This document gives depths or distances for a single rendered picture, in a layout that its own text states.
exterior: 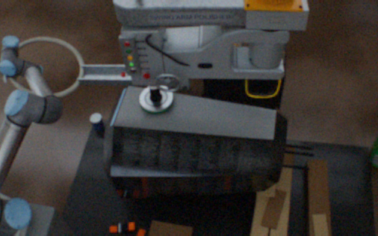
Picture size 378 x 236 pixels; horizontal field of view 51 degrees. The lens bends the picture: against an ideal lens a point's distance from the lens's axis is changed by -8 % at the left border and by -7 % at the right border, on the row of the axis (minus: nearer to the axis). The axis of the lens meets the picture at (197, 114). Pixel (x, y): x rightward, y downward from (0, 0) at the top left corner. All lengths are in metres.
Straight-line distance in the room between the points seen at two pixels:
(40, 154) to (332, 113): 2.59
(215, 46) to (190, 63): 0.19
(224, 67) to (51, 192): 1.88
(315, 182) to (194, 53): 1.52
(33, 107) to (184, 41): 0.93
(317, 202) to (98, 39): 2.76
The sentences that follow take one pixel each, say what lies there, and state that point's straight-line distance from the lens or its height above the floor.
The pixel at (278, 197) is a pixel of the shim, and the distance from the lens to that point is 3.02.
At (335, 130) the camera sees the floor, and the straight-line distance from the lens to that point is 3.74.
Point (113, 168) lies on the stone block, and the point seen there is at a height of 0.62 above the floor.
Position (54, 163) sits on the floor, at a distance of 3.68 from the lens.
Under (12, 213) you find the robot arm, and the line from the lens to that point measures 2.11.
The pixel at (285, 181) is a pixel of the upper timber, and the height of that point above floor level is 0.25.
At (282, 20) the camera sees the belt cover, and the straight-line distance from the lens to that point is 2.07.
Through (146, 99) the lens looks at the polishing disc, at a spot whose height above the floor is 0.88.
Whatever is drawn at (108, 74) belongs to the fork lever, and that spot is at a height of 1.08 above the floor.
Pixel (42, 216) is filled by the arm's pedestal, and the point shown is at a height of 0.85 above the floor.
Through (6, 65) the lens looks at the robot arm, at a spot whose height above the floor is 1.51.
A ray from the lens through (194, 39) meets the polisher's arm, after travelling 2.30.
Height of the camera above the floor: 2.96
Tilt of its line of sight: 53 degrees down
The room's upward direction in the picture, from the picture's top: 4 degrees counter-clockwise
